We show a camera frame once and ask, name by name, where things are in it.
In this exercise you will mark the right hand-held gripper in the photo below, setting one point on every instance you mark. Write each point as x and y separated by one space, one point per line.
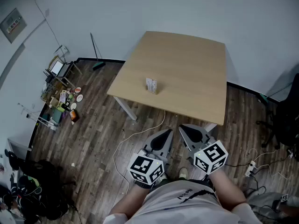
210 157

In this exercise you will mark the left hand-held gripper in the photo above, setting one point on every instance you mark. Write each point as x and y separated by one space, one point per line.
144 167

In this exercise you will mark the white printed paper packet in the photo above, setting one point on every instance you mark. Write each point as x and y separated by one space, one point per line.
151 84

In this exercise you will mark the person's right forearm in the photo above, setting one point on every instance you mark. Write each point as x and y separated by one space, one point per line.
226 190

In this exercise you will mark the person's left forearm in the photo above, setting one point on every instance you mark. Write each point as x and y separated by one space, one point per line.
133 199

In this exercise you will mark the white table leg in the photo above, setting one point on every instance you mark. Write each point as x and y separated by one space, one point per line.
210 127
127 109

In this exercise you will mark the person's left shoe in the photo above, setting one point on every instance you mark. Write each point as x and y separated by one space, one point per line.
163 178

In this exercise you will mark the person's shoe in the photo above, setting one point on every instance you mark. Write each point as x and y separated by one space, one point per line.
163 178
183 172

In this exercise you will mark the person's right shoe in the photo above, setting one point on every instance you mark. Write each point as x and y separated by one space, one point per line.
183 172

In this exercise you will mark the white power strip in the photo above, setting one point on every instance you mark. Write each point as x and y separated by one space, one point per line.
250 169

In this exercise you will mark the person's grey shirt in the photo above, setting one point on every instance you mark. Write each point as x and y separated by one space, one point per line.
177 209

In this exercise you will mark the light wooden table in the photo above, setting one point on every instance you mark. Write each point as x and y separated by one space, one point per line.
177 62

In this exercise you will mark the green dustpan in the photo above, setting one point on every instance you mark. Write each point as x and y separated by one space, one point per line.
264 98

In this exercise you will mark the black framed orange tray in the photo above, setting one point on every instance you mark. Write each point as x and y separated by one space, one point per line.
74 115

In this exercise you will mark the round plate red mark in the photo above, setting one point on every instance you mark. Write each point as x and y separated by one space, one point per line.
80 98

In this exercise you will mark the plain white round plate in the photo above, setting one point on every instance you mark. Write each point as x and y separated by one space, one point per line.
73 106

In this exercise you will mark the round plate orange stripe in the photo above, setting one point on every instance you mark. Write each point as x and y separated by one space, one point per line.
78 90

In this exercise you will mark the green broom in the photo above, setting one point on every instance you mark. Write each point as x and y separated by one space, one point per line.
99 65

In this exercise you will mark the black office chair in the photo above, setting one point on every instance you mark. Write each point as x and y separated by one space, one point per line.
289 115

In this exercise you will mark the teal box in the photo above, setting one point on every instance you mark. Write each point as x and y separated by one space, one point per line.
57 115

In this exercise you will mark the small wooden box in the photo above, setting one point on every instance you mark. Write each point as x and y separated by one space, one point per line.
54 101

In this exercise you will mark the white stand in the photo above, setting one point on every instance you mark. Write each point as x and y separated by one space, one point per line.
46 122

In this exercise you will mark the black swivel chair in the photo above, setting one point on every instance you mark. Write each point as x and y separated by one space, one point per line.
53 195

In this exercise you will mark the open laptop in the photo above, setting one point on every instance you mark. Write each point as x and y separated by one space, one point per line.
56 67

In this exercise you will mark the grey cabinet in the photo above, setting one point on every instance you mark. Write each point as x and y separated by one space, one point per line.
18 148

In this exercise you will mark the white wall device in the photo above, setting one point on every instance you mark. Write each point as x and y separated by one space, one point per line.
63 49

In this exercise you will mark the grey wall panel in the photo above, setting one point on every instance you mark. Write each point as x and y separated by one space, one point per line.
11 25

